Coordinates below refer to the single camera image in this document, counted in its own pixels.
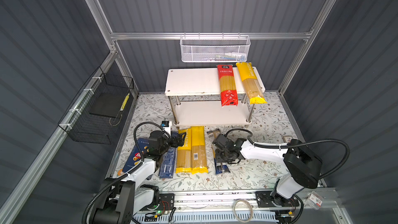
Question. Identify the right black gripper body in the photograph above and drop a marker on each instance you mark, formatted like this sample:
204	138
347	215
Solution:
222	154

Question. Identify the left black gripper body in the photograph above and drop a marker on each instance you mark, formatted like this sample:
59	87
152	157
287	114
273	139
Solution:
175	140

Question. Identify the blue white spaghetti pack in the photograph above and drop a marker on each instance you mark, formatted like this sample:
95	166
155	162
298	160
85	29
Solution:
219	166

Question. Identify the red spaghetti pack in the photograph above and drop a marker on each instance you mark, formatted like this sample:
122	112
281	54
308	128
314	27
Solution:
228	92

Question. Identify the yellow pastatime spaghetti pack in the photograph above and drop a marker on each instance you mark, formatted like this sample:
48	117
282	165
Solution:
184	156
250	83

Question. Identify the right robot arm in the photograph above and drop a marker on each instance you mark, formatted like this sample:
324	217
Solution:
303	165

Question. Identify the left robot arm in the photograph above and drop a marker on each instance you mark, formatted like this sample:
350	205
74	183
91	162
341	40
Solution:
119	199

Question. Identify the yellow spaghetti pack barcode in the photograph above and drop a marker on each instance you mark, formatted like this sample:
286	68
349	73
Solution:
198	149

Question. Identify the dark blue spaghetti box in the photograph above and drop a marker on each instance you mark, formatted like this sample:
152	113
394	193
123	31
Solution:
135	155

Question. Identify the light blue spaghetti box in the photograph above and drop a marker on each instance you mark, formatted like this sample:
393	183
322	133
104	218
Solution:
167	167

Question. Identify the white two-tier shelf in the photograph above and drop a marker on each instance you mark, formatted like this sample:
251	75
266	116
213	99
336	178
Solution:
202	82

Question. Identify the toothpaste tube in basket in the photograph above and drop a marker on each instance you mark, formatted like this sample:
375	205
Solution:
236	56

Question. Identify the small red white tag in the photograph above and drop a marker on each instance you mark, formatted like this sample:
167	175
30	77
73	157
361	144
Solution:
314	200

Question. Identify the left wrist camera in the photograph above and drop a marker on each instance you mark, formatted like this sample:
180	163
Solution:
166	125

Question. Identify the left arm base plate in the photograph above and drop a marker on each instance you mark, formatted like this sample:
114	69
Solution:
164	203

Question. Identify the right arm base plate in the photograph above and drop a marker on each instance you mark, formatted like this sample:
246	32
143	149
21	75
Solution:
267	199

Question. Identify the black wire basket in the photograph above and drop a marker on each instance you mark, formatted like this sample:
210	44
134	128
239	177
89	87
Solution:
101	111

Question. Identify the white wire mesh basket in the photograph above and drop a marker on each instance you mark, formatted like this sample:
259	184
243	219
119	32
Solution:
211	48

